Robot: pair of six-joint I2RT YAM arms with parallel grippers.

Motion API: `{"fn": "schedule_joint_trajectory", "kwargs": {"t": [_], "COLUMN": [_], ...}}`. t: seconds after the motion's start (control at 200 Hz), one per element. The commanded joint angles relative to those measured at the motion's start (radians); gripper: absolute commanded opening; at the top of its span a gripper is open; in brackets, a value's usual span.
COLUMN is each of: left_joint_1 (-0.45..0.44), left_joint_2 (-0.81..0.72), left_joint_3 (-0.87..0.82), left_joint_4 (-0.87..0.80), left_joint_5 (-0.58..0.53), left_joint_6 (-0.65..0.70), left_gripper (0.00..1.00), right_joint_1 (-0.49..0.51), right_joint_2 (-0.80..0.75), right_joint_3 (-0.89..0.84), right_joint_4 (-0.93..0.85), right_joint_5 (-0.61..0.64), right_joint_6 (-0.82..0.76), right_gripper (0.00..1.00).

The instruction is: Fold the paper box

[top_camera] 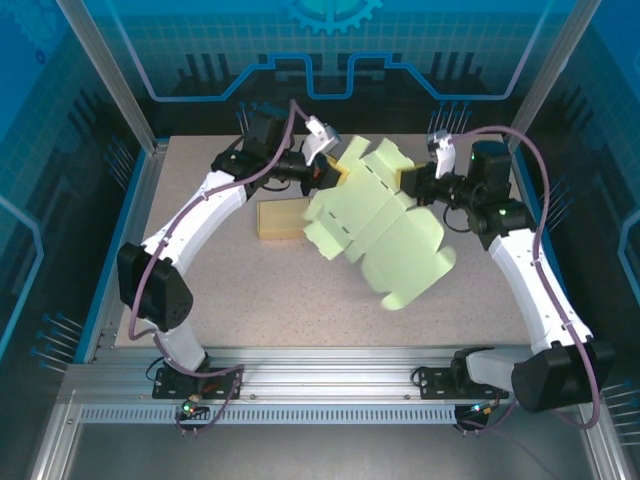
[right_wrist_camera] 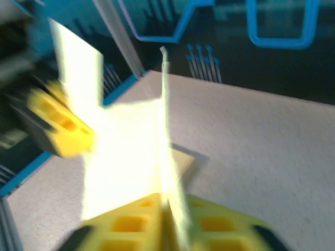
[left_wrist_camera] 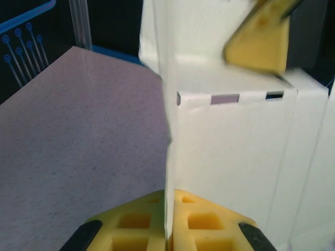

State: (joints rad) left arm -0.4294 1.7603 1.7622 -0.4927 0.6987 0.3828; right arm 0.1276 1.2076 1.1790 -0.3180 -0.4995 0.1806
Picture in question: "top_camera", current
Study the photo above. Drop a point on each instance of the green paper box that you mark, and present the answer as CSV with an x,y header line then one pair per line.
x,y
390,240

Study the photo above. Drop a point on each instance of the yellow paper box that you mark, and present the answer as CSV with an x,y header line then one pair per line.
x,y
280,220

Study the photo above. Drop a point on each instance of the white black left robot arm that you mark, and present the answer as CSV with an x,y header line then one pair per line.
x,y
200,215

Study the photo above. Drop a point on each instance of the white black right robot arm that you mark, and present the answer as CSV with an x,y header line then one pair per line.
x,y
535,290

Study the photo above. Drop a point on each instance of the blue side panel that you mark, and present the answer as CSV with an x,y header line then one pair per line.
x,y
132,200
524,172

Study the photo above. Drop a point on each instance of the small adapter board with LED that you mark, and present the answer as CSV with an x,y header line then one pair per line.
x,y
480,409
192,407

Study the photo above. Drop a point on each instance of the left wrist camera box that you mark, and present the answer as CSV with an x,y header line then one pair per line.
x,y
320,137

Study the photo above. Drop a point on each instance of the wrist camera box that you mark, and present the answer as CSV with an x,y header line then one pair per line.
x,y
320,137
442,152

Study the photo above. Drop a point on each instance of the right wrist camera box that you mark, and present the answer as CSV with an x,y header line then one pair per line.
x,y
442,152

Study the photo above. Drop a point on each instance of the aluminium corner post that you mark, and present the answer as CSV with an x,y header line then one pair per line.
x,y
115,85
545,85

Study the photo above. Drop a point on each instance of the aluminium frame rail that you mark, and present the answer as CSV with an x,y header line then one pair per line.
x,y
325,375

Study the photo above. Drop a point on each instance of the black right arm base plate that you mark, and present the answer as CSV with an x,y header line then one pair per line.
x,y
435,382

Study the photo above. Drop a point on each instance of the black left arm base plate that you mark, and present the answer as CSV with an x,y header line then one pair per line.
x,y
170,387

